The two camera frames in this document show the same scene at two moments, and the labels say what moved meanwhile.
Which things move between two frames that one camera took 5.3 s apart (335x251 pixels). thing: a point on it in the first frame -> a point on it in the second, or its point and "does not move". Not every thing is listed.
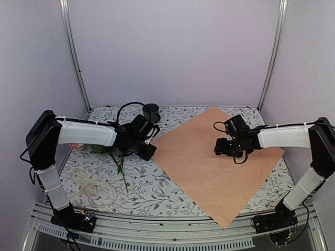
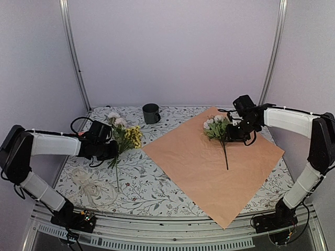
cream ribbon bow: x=98 y=193 does not move
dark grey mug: x=151 y=112 does not move
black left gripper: x=147 y=153 -> x=114 y=152
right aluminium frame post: x=281 y=25 does not move
